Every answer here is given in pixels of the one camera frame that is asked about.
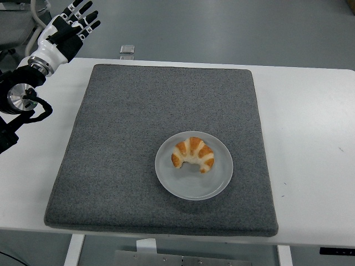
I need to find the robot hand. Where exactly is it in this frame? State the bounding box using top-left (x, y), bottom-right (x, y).
top-left (31, 0), bottom-right (102, 69)

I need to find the croissant bread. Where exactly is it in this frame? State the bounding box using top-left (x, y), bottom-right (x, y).
top-left (171, 136), bottom-right (215, 174)

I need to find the pale grey round plate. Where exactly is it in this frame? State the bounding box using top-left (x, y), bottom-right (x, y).
top-left (154, 131), bottom-right (234, 201)

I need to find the grey metal plate with screws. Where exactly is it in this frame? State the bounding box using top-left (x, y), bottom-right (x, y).
top-left (113, 250), bottom-right (252, 266)

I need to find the grey office chair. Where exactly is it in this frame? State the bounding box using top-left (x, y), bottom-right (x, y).
top-left (0, 0), bottom-right (54, 61)

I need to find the silver floor socket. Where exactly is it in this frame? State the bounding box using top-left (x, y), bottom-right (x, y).
top-left (120, 44), bottom-right (136, 60)

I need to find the grey felt mat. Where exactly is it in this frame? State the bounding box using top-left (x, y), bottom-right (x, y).
top-left (43, 63), bottom-right (279, 238)

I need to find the white table leg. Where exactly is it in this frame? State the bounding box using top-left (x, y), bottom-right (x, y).
top-left (277, 245), bottom-right (294, 266)
top-left (64, 234), bottom-right (86, 266)

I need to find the black table control panel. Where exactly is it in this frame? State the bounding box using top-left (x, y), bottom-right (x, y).
top-left (319, 246), bottom-right (355, 255)

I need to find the black floor cable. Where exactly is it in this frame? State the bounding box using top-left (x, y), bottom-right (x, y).
top-left (0, 250), bottom-right (20, 266)

